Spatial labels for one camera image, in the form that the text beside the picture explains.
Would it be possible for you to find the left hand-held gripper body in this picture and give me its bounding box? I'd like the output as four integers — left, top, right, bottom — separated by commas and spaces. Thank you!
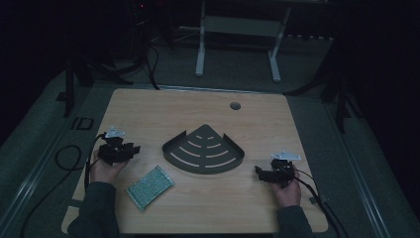
97, 126, 134, 167

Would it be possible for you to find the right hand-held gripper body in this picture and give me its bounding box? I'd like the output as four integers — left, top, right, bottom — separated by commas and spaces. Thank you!
261, 150, 302, 189

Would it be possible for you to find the person's right hand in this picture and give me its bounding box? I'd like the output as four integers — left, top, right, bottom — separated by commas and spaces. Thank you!
269, 168, 302, 209

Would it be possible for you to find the person's left hand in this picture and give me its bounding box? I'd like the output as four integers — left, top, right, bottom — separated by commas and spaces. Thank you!
89, 149, 130, 185

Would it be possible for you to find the green perforated circuit board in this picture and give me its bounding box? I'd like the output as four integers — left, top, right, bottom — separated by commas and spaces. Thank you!
126, 165, 175, 211

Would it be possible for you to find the dark corner shelf tray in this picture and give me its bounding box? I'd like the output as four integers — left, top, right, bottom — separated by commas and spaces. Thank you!
161, 124, 246, 176

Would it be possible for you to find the black tripod stand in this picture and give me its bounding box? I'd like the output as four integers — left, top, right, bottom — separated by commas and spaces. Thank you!
285, 39, 365, 135
62, 0, 160, 119

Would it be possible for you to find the white metal stand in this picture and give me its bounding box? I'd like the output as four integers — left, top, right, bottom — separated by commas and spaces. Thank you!
195, 0, 293, 83

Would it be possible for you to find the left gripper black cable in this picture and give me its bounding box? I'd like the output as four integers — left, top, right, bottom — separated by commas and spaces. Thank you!
83, 132, 107, 192

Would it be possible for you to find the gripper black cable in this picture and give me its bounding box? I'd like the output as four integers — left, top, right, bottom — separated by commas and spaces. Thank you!
83, 132, 107, 192
291, 168, 350, 238

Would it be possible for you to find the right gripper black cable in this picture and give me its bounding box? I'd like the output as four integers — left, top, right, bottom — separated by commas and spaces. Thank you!
291, 168, 350, 238

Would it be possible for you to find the black floor cable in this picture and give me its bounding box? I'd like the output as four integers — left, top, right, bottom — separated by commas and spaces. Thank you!
19, 144, 83, 238

